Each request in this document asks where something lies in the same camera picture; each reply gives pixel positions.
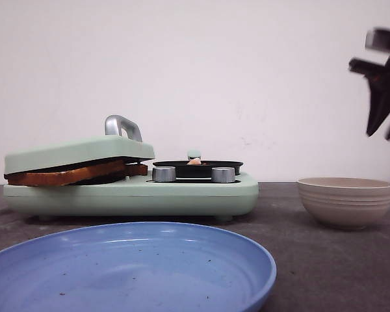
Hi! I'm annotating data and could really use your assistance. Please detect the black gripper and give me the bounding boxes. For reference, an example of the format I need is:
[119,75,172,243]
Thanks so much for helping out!
[348,51,390,140]

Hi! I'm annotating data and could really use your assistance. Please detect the beige ribbed bowl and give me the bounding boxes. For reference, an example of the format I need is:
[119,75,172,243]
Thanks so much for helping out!
[297,177,390,229]

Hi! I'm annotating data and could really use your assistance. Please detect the orange shrimp pieces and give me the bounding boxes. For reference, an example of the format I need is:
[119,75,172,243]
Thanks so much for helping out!
[187,157,202,165]

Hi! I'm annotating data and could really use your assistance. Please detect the white bread slice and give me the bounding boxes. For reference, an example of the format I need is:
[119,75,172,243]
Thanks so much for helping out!
[125,163,148,177]
[5,161,126,187]

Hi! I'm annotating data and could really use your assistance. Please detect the breakfast maker hinged lid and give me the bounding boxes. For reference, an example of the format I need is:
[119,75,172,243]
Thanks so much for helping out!
[4,115,155,177]

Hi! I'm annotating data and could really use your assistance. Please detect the right silver control knob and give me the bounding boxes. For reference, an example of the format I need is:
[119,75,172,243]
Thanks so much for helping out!
[211,167,235,183]

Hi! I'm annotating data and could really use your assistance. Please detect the silver control knob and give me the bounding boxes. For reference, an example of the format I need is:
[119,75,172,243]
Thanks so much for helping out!
[211,167,235,183]
[152,166,176,183]

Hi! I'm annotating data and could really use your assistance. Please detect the black round frying pan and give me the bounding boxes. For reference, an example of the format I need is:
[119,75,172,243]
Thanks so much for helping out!
[153,149,244,178]

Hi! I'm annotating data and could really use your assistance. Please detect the left silver control knob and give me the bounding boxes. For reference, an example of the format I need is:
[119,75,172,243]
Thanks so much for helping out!
[152,166,176,183]

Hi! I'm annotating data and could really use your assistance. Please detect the blue round plate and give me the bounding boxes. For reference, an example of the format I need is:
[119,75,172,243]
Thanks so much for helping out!
[0,222,277,311]

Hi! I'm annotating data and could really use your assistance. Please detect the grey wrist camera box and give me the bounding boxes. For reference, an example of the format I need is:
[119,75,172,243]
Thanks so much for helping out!
[365,29,390,53]

